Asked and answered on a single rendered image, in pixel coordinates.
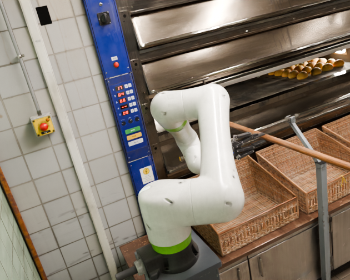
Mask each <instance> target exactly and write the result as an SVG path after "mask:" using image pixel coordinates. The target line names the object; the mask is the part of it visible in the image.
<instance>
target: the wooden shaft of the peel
mask: <svg viewBox="0 0 350 280"><path fill-rule="evenodd" d="M229 126H230V127H231V128H234V129H237V130H239V131H242V132H245V133H246V132H251V133H252V134H254V133H260V132H259V131H255V130H253V129H250V128H247V127H244V126H241V125H238V124H236V123H233V122H229ZM259 138H261V139H264V140H267V141H269V142H272V143H275V144H278V145H280V146H283V147H286V148H289V149H291V150H294V151H296V152H299V153H302V154H305V155H307V156H310V157H313V158H316V159H318V160H321V161H324V162H327V163H329V164H332V165H334V166H337V167H340V168H343V169H346V170H348V171H350V163H349V162H346V161H343V160H340V159H337V158H334V157H331V156H328V155H326V154H323V153H319V152H317V151H314V150H311V149H308V148H305V147H302V146H299V145H297V144H294V143H291V142H287V141H285V140H282V139H279V138H276V137H273V136H270V135H268V134H266V135H264V136H261V137H259Z"/></svg>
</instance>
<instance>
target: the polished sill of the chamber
mask: <svg viewBox="0 0 350 280"><path fill-rule="evenodd" d="M347 77H350V69H347V70H345V71H341V72H338V73H335V74H332V75H330V76H326V77H323V78H320V79H317V80H315V81H312V82H309V83H306V84H303V85H300V86H297V87H294V88H291V89H288V90H285V91H282V92H279V93H276V94H273V95H270V96H267V97H264V98H261V99H258V100H255V101H252V102H249V103H246V104H243V105H240V106H238V107H234V108H231V109H229V117H230V118H231V117H234V116H237V115H240V114H242V113H246V112H249V111H252V110H254V109H257V108H260V107H263V106H266V105H269V104H272V103H274V102H278V101H281V100H283V99H286V98H289V97H292V96H295V95H298V94H301V93H304V92H306V91H310V90H312V89H315V88H318V87H321V86H324V85H327V84H330V83H333V82H335V81H338V80H341V79H344V78H347ZM189 125H190V126H191V128H192V129H193V130H197V129H199V124H198V120H196V121H193V122H189ZM170 138H173V136H172V135H171V134H170V133H169V132H168V131H163V132H160V133H158V139H159V142H162V141H165V140H167V139H170Z"/></svg>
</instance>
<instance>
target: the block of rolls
mask: <svg viewBox="0 0 350 280"><path fill-rule="evenodd" d="M343 65H344V61H343V60H341V59H338V60H336V61H335V60H334V59H329V60H328V61H327V60H326V59H325V58H320V59H319V58H315V59H312V60H310V61H306V62H304V63H303V64H301V63H299V64H296V65H293V66H290V67H287V68H283V69H280V70H277V71H274V72H271V73H268V74H269V75H275V76H282V77H288V78H296V77H297V79H299V80H300V79H305V78H307V77H308V74H309V73H310V74H311V75H312V76H316V75H319V74H321V72H322V71H324V72H326V71H330V70H332V69H333V67H334V68H337V67H341V66H343Z"/></svg>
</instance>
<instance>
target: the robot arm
mask: <svg viewBox="0 0 350 280"><path fill-rule="evenodd" d="M229 104H230V99H229V94H228V92H227V91H226V90H225V89H224V88H223V87H222V86H220V85H218V84H207V85H204V86H200V87H195V88H190V89H184V90H177V91H163V92H160V93H158V94H157V95H155V97H154V98H153V99H152V101H151V106H150V110H151V114H152V116H153V118H154V119H155V120H156V121H157V122H158V124H159V125H160V126H162V127H163V128H164V129H165V130H166V131H168V132H169V133H170V134H171V135H172V136H173V137H174V138H175V140H176V144H177V146H178V147H179V148H180V150H181V152H182V154H183V156H184V158H185V161H186V164H187V166H188V169H189V170H190V171H191V172H193V173H195V174H200V176H199V177H198V178H192V179H161V180H157V181H154V182H151V183H149V184H147V185H146V186H144V187H143V188H142V189H141V191H140V192H139V195H138V202H139V207H140V210H141V214H142V218H143V221H144V225H145V228H146V232H147V236H148V239H149V242H150V243H149V244H147V245H145V246H143V247H141V248H139V249H136V252H137V255H136V256H137V260H136V261H134V262H133V263H134V266H133V267H131V268H129V269H127V270H124V271H122V272H120V273H118V274H115V277H116V279H117V280H124V279H126V278H128V277H130V276H132V275H134V274H136V273H137V274H138V275H139V276H141V275H143V274H146V275H147V277H148V278H150V279H151V280H157V279H158V278H159V276H160V274H161V273H164V274H178V273H182V272H184V271H186V270H188V269H190V268H191V267H193V266H194V265H195V263H196V262H197V261H198V259H199V248H198V245H197V243H196V242H195V241H194V240H193V239H192V237H191V231H192V230H191V226H197V225H204V224H215V223H225V222H229V221H232V220H234V219H235V218H236V217H238V216H239V214H240V213H241V211H242V209H243V207H244V192H243V189H242V186H241V183H240V180H239V176H238V172H237V169H236V164H235V161H234V157H236V159H237V160H241V159H242V158H243V157H245V156H247V155H249V154H251V153H253V152H254V149H255V148H256V147H258V146H259V145H260V144H262V143H265V142H266V141H265V140H263V139H262V140H259V141H256V142H254V143H251V145H250V146H245V147H241V145H243V144H244V143H245V142H247V141H249V140H250V139H252V138H253V139H256V138H259V137H261V136H264V135H266V134H265V133H263V132H261V133H254V134H252V133H251V132H246V133H242V134H238V135H233V140H232V141H231V135H230V128H229ZM191 119H197V120H198V124H199V134H200V141H199V138H198V136H197V134H196V132H195V131H194V130H193V129H192V128H191V126H190V125H189V121H188V120H191ZM243 137H245V138H243ZM238 138H243V139H241V140H240V141H236V140H237V139H238ZM243 151H245V152H243ZM240 152H243V153H241V154H239V153H240Z"/></svg>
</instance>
